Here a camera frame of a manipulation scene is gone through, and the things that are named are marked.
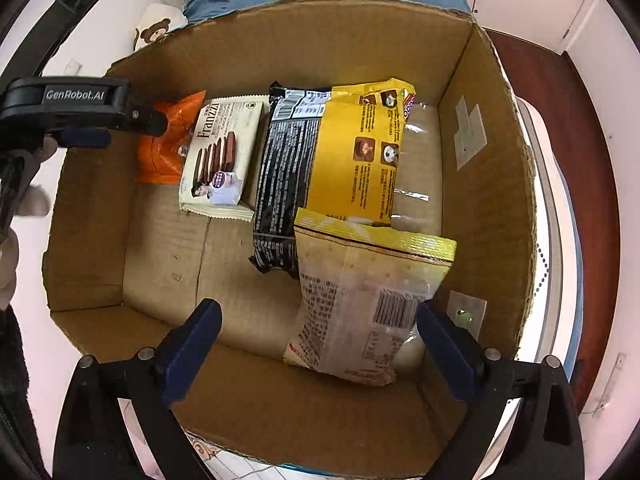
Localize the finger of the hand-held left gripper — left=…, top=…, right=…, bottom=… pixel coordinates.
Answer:
left=130, top=102, right=169, bottom=137
left=52, top=129, right=112, bottom=150

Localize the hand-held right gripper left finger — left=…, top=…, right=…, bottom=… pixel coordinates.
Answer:
left=52, top=298, right=223, bottom=480

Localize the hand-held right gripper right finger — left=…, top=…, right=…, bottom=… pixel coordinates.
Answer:
left=416, top=300, right=586, bottom=480

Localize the orange snack packet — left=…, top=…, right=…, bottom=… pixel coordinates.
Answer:
left=136, top=90, right=207, bottom=186

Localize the clear yellow-topped snack packet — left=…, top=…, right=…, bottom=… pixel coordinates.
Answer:
left=282, top=207, right=458, bottom=388

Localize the brown cardboard box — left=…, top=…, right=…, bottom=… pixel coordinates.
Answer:
left=42, top=0, right=540, bottom=478

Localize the person's left hand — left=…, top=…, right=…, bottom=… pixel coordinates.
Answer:
left=0, top=135, right=58, bottom=311

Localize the cream wafer packet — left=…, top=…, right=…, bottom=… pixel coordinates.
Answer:
left=178, top=95, right=268, bottom=223

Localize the bear print cloth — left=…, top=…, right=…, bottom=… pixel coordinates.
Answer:
left=132, top=2, right=188, bottom=53

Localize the black snack packet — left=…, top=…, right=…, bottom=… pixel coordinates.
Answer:
left=249, top=81, right=333, bottom=278

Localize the white patterned mat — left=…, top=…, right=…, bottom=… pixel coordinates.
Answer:
left=185, top=95, right=576, bottom=480

